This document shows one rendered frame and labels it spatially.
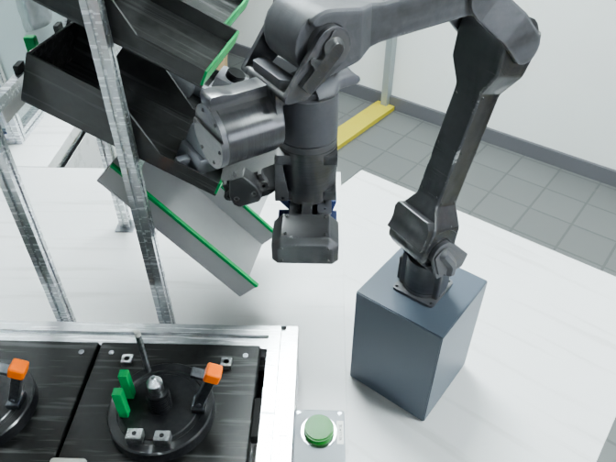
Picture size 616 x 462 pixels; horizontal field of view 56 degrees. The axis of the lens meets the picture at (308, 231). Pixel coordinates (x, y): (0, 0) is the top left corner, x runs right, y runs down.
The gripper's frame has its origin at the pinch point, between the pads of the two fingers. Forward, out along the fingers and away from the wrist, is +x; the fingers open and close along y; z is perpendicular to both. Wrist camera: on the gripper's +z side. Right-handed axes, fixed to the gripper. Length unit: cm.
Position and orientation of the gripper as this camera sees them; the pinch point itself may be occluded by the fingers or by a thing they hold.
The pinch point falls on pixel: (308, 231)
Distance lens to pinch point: 62.8
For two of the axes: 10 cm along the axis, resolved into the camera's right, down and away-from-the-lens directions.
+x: 0.0, 7.7, 6.4
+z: -10.0, -0.2, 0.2
